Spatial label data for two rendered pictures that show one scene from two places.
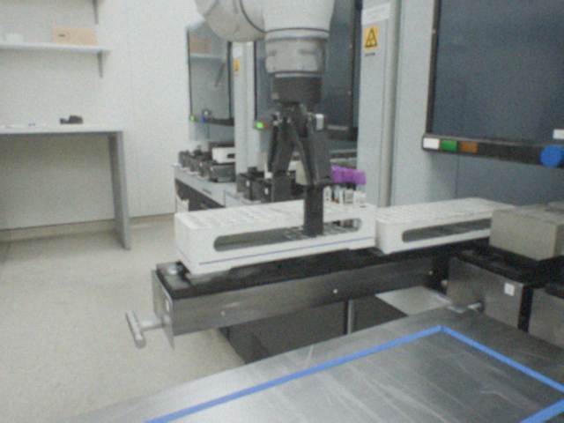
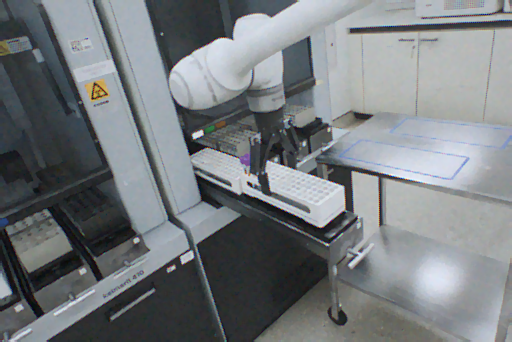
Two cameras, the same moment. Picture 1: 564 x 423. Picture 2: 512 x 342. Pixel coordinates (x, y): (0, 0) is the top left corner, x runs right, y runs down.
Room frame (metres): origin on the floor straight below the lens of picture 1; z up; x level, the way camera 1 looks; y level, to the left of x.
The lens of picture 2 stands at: (0.93, 0.81, 1.36)
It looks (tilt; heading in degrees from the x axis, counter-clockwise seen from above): 28 degrees down; 259
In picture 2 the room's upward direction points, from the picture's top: 11 degrees counter-clockwise
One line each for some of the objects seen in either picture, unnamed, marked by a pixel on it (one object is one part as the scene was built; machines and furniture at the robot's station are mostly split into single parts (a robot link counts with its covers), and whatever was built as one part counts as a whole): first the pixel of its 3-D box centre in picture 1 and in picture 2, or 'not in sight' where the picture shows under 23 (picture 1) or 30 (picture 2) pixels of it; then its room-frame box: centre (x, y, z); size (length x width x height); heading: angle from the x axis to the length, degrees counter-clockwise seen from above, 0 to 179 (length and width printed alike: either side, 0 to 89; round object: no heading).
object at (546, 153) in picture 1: (552, 156); not in sight; (0.66, -0.38, 0.98); 0.03 x 0.01 x 0.03; 25
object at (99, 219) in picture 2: not in sight; (101, 221); (1.21, -0.14, 0.85); 0.12 x 0.02 x 0.06; 26
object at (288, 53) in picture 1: (296, 56); (265, 97); (0.71, -0.02, 1.12); 0.09 x 0.09 x 0.06
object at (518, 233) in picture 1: (524, 234); (247, 146); (0.71, -0.38, 0.85); 0.12 x 0.02 x 0.06; 26
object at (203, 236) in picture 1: (278, 229); (288, 189); (0.70, 0.00, 0.86); 0.30 x 0.10 x 0.06; 116
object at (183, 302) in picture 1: (352, 268); (260, 199); (0.76, -0.12, 0.78); 0.73 x 0.14 x 0.09; 115
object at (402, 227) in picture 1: (435, 226); (222, 170); (0.83, -0.28, 0.83); 0.30 x 0.10 x 0.06; 115
